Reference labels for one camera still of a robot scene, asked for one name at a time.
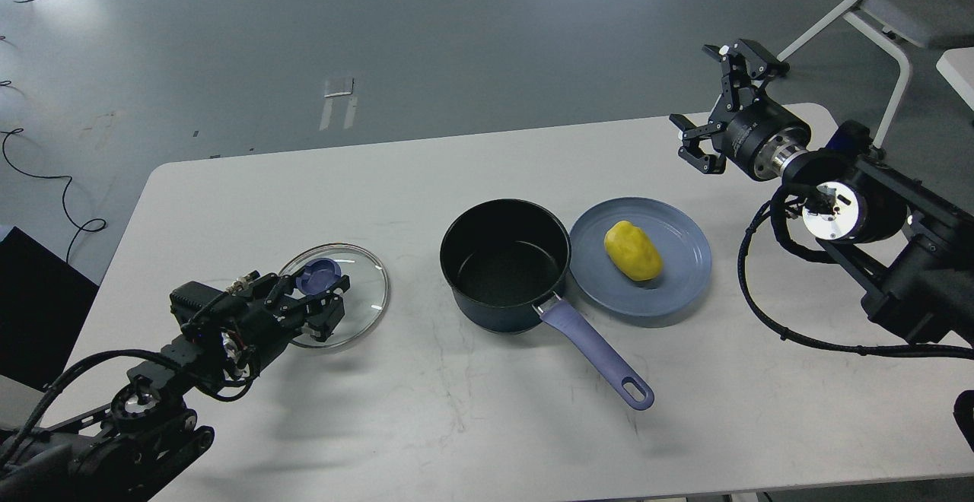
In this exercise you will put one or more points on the black box at left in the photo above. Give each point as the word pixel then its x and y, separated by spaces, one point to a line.
pixel 44 304

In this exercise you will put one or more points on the dark blue saucepan purple handle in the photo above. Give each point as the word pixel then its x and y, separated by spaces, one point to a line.
pixel 506 262

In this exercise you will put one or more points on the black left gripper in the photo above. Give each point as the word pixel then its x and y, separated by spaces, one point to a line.
pixel 263 316

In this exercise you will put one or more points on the white table at right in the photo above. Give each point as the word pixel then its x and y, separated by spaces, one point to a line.
pixel 956 67

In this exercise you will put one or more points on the glass pot lid blue knob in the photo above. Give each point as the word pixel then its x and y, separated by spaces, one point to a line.
pixel 364 302

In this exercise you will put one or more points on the blue round plate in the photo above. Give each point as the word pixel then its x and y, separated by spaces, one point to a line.
pixel 684 249

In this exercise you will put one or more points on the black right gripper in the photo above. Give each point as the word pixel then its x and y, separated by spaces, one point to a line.
pixel 757 129

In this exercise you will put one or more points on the yellow potato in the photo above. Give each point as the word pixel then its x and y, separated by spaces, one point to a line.
pixel 632 252

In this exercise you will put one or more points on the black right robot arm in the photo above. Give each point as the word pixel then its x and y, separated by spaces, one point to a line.
pixel 907 247

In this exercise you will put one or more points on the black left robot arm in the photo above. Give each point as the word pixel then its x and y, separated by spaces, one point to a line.
pixel 138 443

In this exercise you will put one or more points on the white grey office chair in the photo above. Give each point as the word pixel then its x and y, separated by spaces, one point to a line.
pixel 927 24

